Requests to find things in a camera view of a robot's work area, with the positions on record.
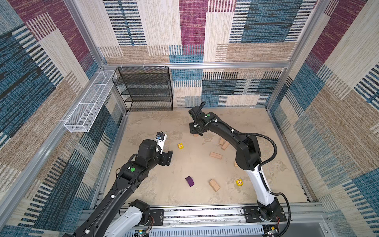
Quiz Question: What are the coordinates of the black wire shelf rack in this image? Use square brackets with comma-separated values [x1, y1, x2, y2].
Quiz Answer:
[113, 66, 173, 112]

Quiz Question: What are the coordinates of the wood block pair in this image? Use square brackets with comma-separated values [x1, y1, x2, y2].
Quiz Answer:
[219, 138, 226, 146]
[222, 141, 229, 150]

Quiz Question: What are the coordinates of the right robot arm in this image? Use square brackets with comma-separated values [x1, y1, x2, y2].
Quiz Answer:
[189, 105, 280, 221]

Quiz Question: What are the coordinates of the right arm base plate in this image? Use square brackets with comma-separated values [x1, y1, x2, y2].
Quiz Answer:
[242, 206, 287, 223]

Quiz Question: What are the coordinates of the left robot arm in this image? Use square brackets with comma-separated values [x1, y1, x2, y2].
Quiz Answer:
[64, 139, 173, 237]

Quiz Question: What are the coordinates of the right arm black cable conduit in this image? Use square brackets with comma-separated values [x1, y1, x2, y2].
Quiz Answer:
[193, 101, 292, 237]

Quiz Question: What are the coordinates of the wood block front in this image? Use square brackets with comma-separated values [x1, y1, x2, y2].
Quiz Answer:
[209, 179, 220, 192]

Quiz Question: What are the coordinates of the aluminium front rail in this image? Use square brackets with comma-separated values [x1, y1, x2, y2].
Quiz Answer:
[76, 202, 326, 237]

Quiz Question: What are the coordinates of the purple block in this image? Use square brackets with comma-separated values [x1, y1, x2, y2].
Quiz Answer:
[185, 176, 194, 187]

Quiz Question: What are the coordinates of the white mesh wall basket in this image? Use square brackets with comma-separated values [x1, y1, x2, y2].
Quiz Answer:
[64, 71, 115, 133]

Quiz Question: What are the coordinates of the yellow cube red mark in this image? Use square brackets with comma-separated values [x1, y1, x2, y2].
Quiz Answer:
[235, 179, 244, 187]

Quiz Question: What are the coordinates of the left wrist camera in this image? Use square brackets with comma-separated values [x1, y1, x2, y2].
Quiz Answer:
[155, 131, 167, 155]

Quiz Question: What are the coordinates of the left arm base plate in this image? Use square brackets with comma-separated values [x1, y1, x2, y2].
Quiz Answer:
[136, 209, 164, 227]

